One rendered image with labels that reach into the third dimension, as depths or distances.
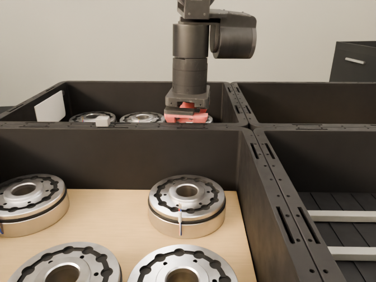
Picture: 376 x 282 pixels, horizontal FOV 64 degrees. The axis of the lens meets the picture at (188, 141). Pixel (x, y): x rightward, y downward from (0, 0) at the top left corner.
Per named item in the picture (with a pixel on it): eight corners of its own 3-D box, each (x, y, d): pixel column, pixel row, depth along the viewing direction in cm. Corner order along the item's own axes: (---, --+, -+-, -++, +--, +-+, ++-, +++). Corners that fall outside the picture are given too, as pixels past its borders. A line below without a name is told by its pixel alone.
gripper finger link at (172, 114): (207, 142, 56) (210, 92, 52) (205, 159, 49) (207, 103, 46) (170, 140, 56) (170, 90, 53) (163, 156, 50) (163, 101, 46)
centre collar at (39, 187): (-6, 202, 39) (-7, 198, 38) (19, 182, 43) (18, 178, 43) (30, 205, 38) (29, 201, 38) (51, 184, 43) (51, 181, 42)
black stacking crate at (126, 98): (1, 192, 50) (-17, 127, 45) (70, 127, 77) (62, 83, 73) (243, 194, 49) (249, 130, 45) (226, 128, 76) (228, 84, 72)
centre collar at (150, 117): (130, 122, 66) (129, 120, 65) (133, 115, 70) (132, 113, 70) (152, 122, 66) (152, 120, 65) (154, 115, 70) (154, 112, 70)
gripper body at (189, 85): (209, 94, 56) (211, 53, 53) (206, 111, 46) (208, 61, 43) (174, 93, 56) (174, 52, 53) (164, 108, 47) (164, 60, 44)
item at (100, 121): (95, 126, 44) (94, 118, 44) (98, 123, 45) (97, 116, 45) (108, 127, 44) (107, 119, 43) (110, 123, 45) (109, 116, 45)
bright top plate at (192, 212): (139, 217, 37) (139, 212, 36) (158, 175, 46) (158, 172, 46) (223, 225, 35) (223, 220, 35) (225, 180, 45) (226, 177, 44)
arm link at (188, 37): (170, 15, 48) (174, 16, 43) (212, 17, 49) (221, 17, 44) (170, 60, 51) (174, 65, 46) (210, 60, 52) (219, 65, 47)
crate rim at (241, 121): (-15, 139, 46) (-20, 124, 45) (63, 90, 73) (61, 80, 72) (249, 141, 45) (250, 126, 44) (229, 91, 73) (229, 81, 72)
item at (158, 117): (115, 129, 63) (115, 126, 63) (124, 113, 73) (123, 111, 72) (163, 129, 63) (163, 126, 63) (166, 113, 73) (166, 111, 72)
